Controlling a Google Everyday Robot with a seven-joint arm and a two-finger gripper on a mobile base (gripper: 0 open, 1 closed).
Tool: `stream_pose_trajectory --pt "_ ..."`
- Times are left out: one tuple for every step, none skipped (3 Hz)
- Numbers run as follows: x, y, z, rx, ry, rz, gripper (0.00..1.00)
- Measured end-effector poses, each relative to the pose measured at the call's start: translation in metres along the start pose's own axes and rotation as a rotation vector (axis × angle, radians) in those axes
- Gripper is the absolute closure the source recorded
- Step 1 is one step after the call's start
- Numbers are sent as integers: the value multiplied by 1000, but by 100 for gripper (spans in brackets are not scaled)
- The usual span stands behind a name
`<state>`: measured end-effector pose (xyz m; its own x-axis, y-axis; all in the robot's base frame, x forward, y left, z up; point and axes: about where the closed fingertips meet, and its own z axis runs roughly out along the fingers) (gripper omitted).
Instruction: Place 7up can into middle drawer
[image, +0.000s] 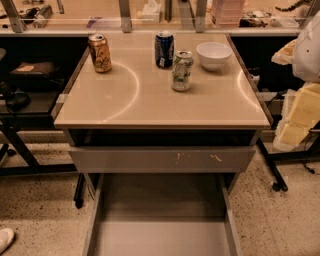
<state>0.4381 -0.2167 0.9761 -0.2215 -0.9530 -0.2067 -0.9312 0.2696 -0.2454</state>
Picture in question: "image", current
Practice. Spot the white tissue box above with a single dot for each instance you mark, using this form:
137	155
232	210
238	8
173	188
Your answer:
151	12

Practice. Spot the white ceramic bowl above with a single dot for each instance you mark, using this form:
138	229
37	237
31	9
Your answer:
213	55

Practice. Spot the open middle drawer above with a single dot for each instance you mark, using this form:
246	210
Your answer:
162	215

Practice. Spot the closed top drawer front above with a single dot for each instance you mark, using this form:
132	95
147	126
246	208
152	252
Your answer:
147	159

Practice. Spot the blue pepsi can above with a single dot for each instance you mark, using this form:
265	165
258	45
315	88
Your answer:
164	49

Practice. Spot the green white 7up can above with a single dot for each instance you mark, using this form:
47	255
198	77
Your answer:
183	62

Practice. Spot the orange gold soda can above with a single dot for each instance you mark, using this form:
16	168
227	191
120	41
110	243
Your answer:
100	54

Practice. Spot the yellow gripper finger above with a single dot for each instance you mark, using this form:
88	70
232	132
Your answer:
285	55
300	113

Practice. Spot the white shoe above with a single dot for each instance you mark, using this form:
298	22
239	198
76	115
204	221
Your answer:
6	238

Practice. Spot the pink stacked trays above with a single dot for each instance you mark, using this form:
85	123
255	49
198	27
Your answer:
226	13

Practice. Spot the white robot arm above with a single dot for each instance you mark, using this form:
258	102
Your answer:
306	53

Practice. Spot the grey drawer cabinet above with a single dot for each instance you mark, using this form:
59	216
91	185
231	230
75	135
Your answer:
134	105

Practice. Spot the black bag on shelf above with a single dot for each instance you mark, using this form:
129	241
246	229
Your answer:
39	70

